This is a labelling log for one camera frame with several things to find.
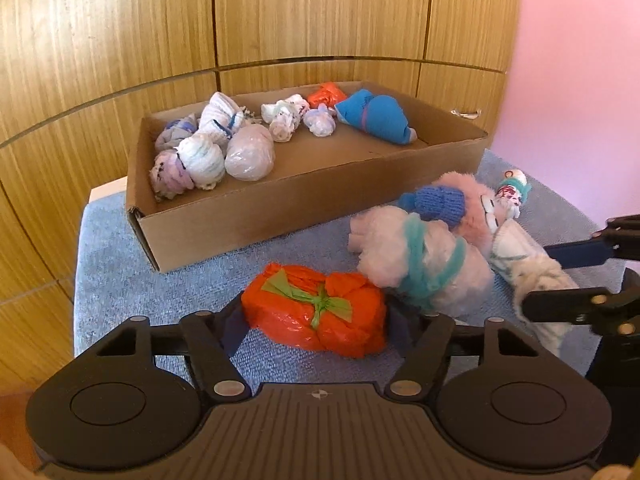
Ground wooden wardrobe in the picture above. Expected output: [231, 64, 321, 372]
[0, 0, 526, 396]

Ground lavender grey sock bundle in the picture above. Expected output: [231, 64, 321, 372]
[154, 115, 202, 152]

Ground cardboard box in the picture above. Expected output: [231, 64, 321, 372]
[125, 79, 490, 275]

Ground blue towel mat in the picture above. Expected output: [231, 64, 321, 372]
[72, 150, 626, 397]

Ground orange bundle green tie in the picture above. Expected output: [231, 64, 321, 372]
[241, 262, 387, 359]

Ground purple speckled sock bundle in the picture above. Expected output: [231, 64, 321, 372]
[149, 151, 195, 202]

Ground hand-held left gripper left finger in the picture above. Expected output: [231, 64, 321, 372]
[92, 302, 252, 403]

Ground white fluffy bundle teal band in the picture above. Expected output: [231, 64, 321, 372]
[348, 205, 495, 312]

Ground white blue-striped sock bundle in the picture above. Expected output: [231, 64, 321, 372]
[179, 134, 227, 190]

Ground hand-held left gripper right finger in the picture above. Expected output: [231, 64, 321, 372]
[385, 304, 558, 403]

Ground white sock bundle pink band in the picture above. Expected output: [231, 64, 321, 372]
[225, 125, 276, 182]

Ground blue knit sock bundle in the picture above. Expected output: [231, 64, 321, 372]
[398, 185, 466, 227]

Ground small orange sock bundle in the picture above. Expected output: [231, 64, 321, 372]
[306, 82, 348, 110]

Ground white sock bundle blue tie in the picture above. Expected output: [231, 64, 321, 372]
[199, 92, 247, 141]

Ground pink fluffy sock bundle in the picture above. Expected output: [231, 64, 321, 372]
[434, 171, 502, 253]

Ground small white bundle red print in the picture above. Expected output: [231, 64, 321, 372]
[495, 169, 532, 219]

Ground white green patterned sock bundle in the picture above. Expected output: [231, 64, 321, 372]
[260, 95, 311, 144]

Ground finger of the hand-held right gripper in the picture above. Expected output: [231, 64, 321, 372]
[520, 267, 640, 337]
[542, 214, 640, 269]

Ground white teal patterned sock bundle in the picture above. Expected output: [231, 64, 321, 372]
[487, 217, 582, 357]

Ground small lavender white sock bundle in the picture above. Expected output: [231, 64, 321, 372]
[303, 106, 336, 137]

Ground white table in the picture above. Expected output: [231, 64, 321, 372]
[89, 176, 129, 206]

